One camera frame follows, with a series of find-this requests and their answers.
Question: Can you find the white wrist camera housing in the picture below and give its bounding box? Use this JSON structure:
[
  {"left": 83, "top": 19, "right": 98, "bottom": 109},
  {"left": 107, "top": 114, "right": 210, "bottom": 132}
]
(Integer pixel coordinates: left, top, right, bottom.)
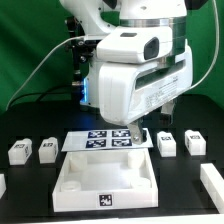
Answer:
[{"left": 97, "top": 31, "right": 173, "bottom": 64}]

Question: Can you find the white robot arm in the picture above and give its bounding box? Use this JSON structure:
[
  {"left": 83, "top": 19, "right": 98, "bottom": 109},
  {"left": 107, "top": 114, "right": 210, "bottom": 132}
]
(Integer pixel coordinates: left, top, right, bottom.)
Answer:
[{"left": 59, "top": 0, "right": 193, "bottom": 144}]

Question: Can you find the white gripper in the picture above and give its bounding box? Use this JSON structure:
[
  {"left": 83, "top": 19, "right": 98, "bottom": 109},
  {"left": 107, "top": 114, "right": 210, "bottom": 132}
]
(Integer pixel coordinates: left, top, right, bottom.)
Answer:
[{"left": 99, "top": 45, "right": 193, "bottom": 143}]

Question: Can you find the black cable on table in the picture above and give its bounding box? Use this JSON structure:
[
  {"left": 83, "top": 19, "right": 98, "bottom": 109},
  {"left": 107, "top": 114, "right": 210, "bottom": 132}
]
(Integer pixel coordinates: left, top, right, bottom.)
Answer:
[{"left": 6, "top": 84, "right": 81, "bottom": 109}]

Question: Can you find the white block left edge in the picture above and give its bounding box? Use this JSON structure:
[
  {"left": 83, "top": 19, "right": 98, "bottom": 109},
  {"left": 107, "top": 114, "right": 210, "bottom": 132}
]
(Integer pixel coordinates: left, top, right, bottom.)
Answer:
[{"left": 0, "top": 174, "right": 6, "bottom": 199}]

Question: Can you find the white obstacle bar right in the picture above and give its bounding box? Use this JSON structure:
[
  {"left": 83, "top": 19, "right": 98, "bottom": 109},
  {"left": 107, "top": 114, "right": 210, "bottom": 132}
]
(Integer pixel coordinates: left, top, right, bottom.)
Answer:
[{"left": 200, "top": 163, "right": 224, "bottom": 214}]

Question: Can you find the white sheet with markers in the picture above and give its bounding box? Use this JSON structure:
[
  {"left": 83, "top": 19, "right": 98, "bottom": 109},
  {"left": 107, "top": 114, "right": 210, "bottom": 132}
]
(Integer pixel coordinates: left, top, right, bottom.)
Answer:
[{"left": 62, "top": 128, "right": 153, "bottom": 152}]

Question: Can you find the white square tabletop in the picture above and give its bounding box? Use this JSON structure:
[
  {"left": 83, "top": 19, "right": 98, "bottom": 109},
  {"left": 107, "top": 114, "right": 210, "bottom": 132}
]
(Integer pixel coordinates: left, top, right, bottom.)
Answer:
[{"left": 52, "top": 148, "right": 158, "bottom": 212}]

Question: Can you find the black camera stand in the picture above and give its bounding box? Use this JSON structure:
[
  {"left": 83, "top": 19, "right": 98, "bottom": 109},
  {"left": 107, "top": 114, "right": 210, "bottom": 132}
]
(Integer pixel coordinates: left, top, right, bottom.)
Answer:
[{"left": 65, "top": 16, "right": 93, "bottom": 98}]

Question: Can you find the white cable left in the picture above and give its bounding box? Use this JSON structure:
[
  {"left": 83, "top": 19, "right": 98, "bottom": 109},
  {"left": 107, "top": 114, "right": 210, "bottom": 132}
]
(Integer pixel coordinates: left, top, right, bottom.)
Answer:
[{"left": 5, "top": 36, "right": 84, "bottom": 111}]

